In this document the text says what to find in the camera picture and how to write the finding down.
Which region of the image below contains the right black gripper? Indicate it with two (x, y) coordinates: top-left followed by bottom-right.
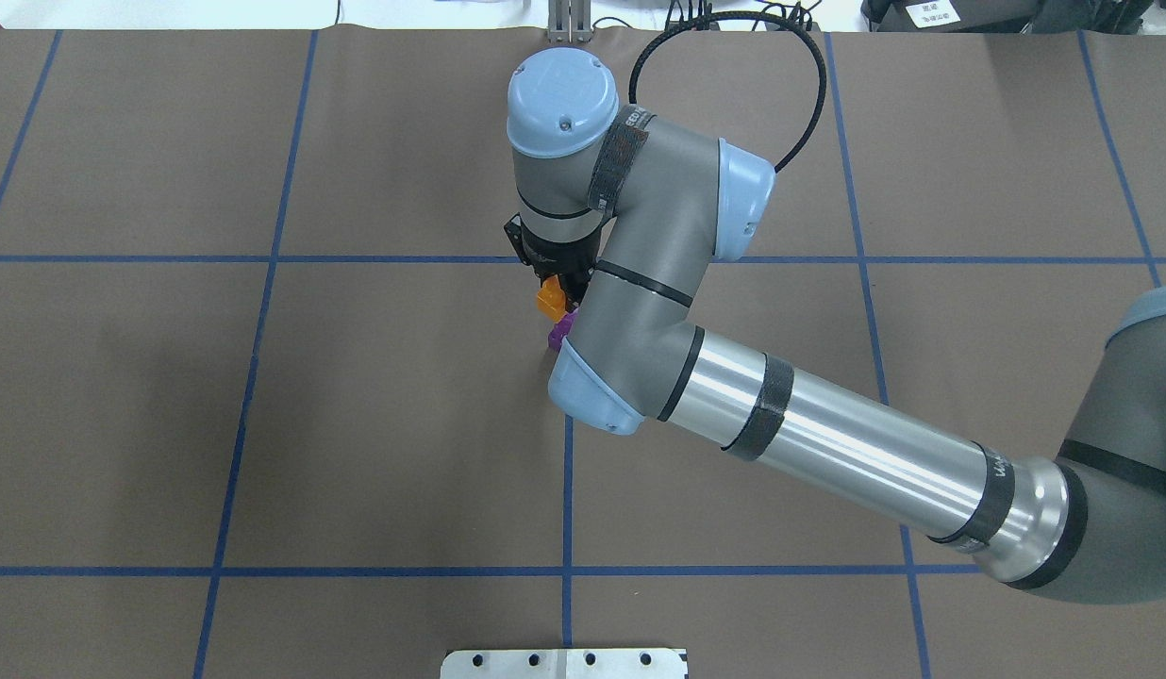
(504, 215), (602, 310)

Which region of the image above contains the orange trapezoid block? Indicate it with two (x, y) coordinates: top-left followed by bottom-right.
(536, 274), (571, 323)

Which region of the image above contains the purple trapezoid block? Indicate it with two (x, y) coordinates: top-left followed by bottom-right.
(547, 306), (580, 354)

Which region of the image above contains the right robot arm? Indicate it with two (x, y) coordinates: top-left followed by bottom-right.
(505, 47), (1166, 606)

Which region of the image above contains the aluminium frame post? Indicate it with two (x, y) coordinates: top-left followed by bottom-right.
(547, 0), (595, 44)

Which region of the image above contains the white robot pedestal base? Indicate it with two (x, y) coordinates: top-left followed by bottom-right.
(440, 646), (690, 678)

